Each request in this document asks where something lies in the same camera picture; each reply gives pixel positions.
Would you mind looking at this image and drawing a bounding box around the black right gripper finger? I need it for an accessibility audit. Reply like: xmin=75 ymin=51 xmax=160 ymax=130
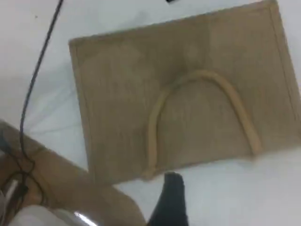
xmin=147 ymin=172 xmax=189 ymax=226

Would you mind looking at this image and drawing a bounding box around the brown jute tote bag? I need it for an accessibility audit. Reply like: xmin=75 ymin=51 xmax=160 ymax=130
xmin=68 ymin=0 xmax=301 ymax=186

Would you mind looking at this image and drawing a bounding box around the white rounded object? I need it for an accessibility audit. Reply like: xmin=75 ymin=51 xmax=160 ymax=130
xmin=9 ymin=204 xmax=99 ymax=226

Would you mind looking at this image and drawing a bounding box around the black cable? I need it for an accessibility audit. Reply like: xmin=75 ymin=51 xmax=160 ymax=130
xmin=0 ymin=0 xmax=64 ymax=208

